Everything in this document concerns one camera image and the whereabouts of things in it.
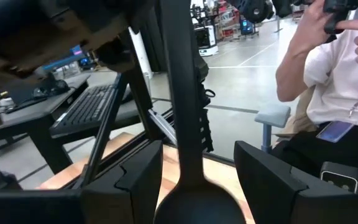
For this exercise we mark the white mobile cart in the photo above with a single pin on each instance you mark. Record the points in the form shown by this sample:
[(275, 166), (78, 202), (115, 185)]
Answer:
[(208, 37)]

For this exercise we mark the white bottle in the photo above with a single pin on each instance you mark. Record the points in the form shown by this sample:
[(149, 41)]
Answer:
[(6, 101)]

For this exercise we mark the black computer keyboard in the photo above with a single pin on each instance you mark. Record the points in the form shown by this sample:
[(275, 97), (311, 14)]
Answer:
[(85, 109)]

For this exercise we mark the black silver-faced camera box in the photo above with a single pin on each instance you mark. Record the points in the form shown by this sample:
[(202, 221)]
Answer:
[(337, 174)]

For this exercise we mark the black desk gadget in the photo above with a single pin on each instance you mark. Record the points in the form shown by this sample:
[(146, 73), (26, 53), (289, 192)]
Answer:
[(53, 87)]

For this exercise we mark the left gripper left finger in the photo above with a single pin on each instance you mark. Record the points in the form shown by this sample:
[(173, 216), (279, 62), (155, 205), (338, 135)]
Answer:
[(42, 208)]

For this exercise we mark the black desk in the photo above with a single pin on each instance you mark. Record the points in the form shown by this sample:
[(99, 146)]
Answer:
[(26, 115)]

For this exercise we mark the office chair grey armrest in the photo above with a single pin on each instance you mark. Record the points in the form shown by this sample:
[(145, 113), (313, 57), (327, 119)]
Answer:
[(272, 115)]

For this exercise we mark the black aluminium rig frame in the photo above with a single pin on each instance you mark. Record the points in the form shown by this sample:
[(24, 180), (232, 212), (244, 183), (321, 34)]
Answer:
[(104, 130)]

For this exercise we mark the person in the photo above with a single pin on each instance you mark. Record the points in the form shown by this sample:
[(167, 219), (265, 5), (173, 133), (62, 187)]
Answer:
[(337, 93)]

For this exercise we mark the blue bar with label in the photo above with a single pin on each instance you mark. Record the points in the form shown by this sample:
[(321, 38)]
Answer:
[(64, 59)]

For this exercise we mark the person's forearm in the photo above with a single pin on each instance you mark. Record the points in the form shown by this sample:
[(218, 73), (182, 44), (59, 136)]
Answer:
[(291, 71)]

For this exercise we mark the blue machine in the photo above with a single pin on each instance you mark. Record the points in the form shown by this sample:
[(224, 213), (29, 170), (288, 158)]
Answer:
[(246, 28)]

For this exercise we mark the black solid nylon spoon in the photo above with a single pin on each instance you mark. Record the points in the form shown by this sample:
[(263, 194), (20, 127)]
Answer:
[(182, 93)]

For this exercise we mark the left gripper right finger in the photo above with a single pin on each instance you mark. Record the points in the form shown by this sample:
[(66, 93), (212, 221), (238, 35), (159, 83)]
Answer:
[(291, 205)]

